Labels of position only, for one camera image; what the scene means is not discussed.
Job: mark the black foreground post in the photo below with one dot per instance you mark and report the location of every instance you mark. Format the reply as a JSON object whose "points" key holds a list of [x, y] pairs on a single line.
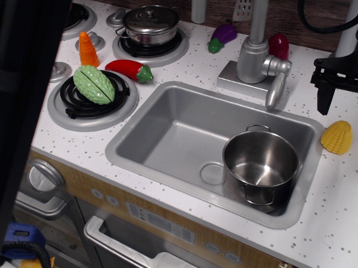
{"points": [[30, 34]]}

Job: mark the grey toy sink basin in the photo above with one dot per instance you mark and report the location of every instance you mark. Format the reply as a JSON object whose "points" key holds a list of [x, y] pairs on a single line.
{"points": [[177, 138]]}

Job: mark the steel pot in sink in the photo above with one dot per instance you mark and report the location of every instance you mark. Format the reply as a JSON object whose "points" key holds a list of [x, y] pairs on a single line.
{"points": [[259, 167]]}

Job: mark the silver dishwasher door handle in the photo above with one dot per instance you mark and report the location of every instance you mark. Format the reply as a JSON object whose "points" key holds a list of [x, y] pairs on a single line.
{"points": [[129, 255]]}

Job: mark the green toy bitter gourd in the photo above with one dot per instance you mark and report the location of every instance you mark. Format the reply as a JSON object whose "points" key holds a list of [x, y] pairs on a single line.
{"points": [[94, 85]]}

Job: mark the silver toy faucet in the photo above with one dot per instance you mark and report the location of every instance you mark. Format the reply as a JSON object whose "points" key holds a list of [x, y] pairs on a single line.
{"points": [[256, 68]]}

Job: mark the lidded steel pot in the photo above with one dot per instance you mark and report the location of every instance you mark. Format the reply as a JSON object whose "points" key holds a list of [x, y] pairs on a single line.
{"points": [[149, 25]]}

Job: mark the back right stove burner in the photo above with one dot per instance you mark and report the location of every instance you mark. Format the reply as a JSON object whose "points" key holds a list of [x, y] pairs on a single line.
{"points": [[154, 57]]}

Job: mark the blue plastic object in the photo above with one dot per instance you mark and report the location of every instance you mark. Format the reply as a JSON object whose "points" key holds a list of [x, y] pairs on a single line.
{"points": [[23, 241]]}

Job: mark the grey stove knob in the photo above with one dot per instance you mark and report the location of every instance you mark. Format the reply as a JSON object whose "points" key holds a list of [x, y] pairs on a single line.
{"points": [[60, 72], [97, 41], [116, 19]]}

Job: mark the grey stove knob middle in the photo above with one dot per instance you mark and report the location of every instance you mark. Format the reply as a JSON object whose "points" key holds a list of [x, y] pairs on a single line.
{"points": [[97, 41]]}

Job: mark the back left stove burner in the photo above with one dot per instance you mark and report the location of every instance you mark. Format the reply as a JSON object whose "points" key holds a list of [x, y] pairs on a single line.
{"points": [[80, 19]]}

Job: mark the yellow toy corn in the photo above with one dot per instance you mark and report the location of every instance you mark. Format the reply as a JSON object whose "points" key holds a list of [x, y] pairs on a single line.
{"points": [[337, 138]]}

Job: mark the grey curved pipe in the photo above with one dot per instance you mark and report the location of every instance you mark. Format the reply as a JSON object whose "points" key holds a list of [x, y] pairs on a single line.
{"points": [[198, 11]]}

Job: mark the purple toy eggplant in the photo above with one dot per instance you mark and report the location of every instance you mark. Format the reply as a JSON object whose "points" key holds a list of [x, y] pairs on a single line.
{"points": [[221, 35]]}

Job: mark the orange toy carrot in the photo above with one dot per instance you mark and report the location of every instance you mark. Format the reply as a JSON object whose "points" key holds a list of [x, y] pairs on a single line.
{"points": [[87, 52]]}

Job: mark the grey stove knob lower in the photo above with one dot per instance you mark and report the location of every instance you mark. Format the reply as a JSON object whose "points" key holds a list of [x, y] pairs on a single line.
{"points": [[60, 72]]}

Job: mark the silver oven door handle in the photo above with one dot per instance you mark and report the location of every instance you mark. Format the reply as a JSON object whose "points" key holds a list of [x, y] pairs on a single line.
{"points": [[51, 210]]}

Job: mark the red toy chili pepper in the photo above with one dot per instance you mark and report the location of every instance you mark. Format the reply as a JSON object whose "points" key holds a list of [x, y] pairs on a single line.
{"points": [[131, 69]]}

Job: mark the silver oven dial knob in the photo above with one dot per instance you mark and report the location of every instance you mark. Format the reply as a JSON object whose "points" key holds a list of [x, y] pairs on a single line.
{"points": [[44, 177]]}

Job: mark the grey dishwasher control panel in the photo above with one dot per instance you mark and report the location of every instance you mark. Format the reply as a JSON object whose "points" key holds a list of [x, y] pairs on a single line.
{"points": [[161, 223]]}

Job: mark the silver toy spatula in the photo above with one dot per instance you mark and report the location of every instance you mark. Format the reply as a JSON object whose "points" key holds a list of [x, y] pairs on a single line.
{"points": [[243, 10]]}

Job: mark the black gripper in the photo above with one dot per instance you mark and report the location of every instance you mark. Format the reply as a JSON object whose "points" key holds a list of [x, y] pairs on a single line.
{"points": [[332, 73]]}

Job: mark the grey stove knob upper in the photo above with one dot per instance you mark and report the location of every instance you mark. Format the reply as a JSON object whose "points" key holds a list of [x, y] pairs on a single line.
{"points": [[116, 19]]}

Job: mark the front left stove burner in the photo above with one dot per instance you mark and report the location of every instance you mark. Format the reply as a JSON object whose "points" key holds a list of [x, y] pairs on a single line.
{"points": [[71, 110]]}

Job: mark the stove burner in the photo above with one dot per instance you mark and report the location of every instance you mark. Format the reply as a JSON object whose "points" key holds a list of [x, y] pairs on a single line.
{"points": [[71, 110], [154, 57], [80, 19]]}

